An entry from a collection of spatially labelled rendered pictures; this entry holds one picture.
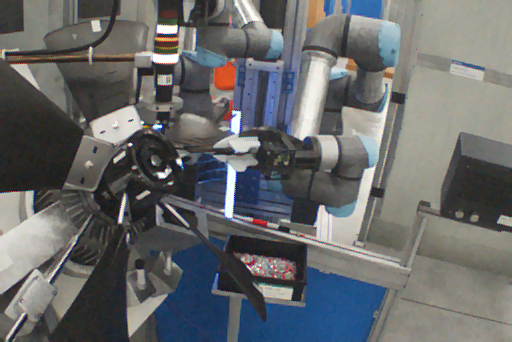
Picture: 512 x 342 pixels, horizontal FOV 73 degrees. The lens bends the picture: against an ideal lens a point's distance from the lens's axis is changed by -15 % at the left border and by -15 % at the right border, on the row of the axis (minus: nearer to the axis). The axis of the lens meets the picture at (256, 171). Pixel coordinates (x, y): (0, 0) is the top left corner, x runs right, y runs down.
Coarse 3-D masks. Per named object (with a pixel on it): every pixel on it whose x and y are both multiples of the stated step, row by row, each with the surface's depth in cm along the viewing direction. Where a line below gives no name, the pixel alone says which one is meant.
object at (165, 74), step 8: (160, 64) 67; (160, 72) 68; (168, 72) 68; (160, 80) 68; (168, 80) 69; (160, 88) 69; (168, 88) 69; (160, 96) 70; (168, 96) 70; (160, 112) 71; (168, 112) 72
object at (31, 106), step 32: (0, 64) 47; (0, 96) 47; (32, 96) 51; (0, 128) 48; (32, 128) 51; (64, 128) 55; (0, 160) 49; (32, 160) 53; (64, 160) 57; (0, 192) 51
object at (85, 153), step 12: (84, 144) 59; (96, 144) 60; (108, 144) 62; (84, 156) 60; (96, 156) 61; (108, 156) 63; (72, 168) 59; (84, 168) 61; (96, 168) 62; (72, 180) 60; (84, 180) 61; (96, 180) 63
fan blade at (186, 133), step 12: (180, 120) 95; (192, 120) 96; (168, 132) 88; (180, 132) 88; (192, 132) 89; (204, 132) 90; (216, 132) 92; (228, 132) 96; (180, 144) 80; (192, 144) 81; (204, 144) 82
